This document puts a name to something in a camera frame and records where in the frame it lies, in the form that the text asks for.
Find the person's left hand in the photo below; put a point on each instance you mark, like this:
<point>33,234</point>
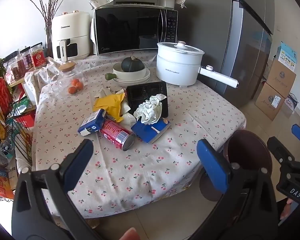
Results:
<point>130,234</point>

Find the dark green squash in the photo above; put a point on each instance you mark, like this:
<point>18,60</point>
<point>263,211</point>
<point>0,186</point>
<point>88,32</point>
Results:
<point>133,63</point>

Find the blue and white box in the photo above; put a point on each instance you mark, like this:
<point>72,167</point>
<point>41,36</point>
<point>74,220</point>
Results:
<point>287,53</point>

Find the white crumpled tissue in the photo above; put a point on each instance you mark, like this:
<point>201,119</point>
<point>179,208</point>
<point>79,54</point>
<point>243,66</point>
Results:
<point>129,120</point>

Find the grey refrigerator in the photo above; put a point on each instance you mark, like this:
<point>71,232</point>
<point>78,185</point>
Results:
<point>242,55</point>

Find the white paper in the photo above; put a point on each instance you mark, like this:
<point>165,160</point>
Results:
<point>150,112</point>

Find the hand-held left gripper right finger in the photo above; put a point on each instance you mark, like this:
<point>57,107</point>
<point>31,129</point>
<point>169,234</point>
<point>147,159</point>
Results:
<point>212,165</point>

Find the brown round trash bin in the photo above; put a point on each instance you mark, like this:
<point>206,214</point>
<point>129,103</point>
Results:
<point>250,150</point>

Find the red drink can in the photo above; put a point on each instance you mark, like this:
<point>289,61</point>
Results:
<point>112,130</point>

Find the brown cardboard box with label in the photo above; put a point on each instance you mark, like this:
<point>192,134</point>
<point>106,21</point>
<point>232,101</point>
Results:
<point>271,102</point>

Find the white electric pot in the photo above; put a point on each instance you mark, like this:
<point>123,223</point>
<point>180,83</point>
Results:
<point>177,70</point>

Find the crumpled beige wrapper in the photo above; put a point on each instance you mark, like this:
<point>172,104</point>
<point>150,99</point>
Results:
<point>102,92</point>

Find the blue and white carton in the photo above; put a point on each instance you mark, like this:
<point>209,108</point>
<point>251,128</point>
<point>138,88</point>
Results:
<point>92,122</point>

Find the glass jar with wooden lid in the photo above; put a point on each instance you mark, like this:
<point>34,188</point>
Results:
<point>63,78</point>

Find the clear jar with red label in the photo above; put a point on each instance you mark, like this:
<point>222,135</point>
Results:
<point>37,56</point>

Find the small green vegetable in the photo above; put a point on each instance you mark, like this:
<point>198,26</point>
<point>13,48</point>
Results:
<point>109,76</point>

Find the white plate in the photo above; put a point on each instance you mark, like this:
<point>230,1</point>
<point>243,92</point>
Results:
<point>140,82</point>

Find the wooden shelf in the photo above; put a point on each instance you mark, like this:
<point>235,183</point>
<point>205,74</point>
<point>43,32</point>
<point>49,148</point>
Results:
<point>19,82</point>

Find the white bowl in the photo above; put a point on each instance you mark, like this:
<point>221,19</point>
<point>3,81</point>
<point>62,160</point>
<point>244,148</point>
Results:
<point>130,75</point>

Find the blue book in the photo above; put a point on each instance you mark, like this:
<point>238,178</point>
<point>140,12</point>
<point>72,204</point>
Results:
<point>147,132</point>

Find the black microwave oven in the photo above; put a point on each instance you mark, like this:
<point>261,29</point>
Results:
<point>130,30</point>

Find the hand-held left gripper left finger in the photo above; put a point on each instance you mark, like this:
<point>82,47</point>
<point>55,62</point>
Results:
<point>80,165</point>

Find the small orange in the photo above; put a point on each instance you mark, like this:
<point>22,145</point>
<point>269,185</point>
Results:
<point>75,81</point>
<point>79,85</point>
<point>71,90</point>

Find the orange printed bag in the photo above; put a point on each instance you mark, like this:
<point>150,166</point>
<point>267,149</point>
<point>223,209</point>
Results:
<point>1,182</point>

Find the cream air fryer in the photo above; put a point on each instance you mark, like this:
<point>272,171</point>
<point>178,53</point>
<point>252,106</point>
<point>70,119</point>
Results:
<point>72,27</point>

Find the person's right hand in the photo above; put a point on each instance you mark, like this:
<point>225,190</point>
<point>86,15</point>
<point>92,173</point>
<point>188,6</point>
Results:
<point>287,208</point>

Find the dark glass vase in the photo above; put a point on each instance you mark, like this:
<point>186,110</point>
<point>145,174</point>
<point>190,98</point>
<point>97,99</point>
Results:
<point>49,42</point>

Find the black plastic tray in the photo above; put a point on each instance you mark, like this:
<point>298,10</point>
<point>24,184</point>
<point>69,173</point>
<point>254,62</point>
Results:
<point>145,92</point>

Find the bunch of dry twigs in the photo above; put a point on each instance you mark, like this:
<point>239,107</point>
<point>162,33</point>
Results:
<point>48,7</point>

